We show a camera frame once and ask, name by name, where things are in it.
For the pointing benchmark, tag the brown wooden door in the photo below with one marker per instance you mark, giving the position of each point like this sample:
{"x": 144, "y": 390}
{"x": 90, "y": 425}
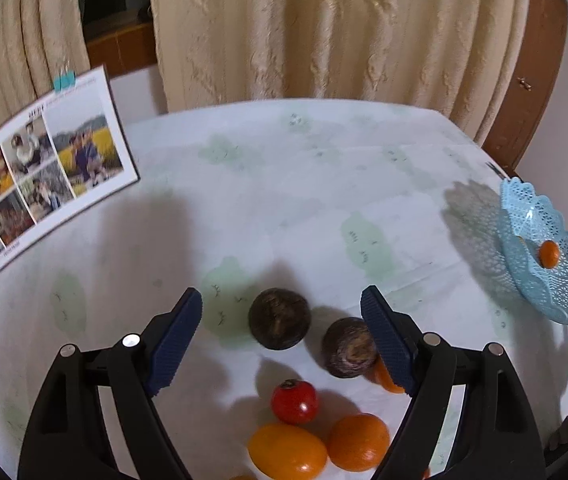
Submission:
{"x": 531, "y": 85}

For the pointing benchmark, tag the small orange fruit in basket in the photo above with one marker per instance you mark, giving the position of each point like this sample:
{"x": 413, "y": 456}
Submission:
{"x": 549, "y": 254}

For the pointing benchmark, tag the dark purple passion fruit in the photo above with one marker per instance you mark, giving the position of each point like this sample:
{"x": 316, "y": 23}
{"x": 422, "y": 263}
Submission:
{"x": 348, "y": 348}

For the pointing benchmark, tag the small orange fruit piece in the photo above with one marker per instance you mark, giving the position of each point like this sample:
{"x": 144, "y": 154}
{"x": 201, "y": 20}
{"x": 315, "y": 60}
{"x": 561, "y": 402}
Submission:
{"x": 384, "y": 379}

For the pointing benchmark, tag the beige curtain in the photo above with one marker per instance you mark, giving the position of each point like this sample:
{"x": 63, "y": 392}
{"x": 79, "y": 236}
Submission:
{"x": 452, "y": 56}
{"x": 39, "y": 40}

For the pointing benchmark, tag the photo collage board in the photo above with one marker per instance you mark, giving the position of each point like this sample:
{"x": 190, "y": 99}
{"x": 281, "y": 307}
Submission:
{"x": 59, "y": 156}

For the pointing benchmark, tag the beige curtain left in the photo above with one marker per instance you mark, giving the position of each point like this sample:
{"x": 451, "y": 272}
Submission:
{"x": 39, "y": 40}

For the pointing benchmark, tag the dark brown passion fruit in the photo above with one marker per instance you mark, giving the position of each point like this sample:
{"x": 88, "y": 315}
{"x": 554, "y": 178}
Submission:
{"x": 279, "y": 318}

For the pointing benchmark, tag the red cherry tomato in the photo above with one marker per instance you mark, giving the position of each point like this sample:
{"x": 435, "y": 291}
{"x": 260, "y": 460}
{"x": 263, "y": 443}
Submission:
{"x": 295, "y": 402}

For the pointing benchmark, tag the light blue lace basket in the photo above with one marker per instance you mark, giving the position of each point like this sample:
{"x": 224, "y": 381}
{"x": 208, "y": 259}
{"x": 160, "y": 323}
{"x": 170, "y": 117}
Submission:
{"x": 534, "y": 243}

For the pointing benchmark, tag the teal binder clip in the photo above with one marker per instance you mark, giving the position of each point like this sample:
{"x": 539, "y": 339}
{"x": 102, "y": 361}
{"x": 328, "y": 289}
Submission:
{"x": 65, "y": 77}

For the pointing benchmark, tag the beige curtain right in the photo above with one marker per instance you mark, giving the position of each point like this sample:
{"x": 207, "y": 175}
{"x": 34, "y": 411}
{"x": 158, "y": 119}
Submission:
{"x": 452, "y": 56}

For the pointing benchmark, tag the oval orange tomato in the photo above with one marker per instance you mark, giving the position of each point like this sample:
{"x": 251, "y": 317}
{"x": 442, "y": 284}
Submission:
{"x": 283, "y": 451}

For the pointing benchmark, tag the round orange fruit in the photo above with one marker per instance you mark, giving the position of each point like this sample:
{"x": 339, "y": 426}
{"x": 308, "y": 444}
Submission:
{"x": 358, "y": 442}

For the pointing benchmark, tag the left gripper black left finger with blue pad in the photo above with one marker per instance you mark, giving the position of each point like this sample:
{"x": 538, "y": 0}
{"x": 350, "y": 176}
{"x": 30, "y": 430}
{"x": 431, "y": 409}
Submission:
{"x": 66, "y": 436}

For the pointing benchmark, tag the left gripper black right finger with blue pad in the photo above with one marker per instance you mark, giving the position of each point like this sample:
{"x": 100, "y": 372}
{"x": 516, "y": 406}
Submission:
{"x": 469, "y": 417}

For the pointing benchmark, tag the white green patterned tablecloth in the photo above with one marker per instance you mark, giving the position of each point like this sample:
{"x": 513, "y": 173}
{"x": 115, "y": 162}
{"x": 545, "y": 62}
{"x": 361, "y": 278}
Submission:
{"x": 323, "y": 198}

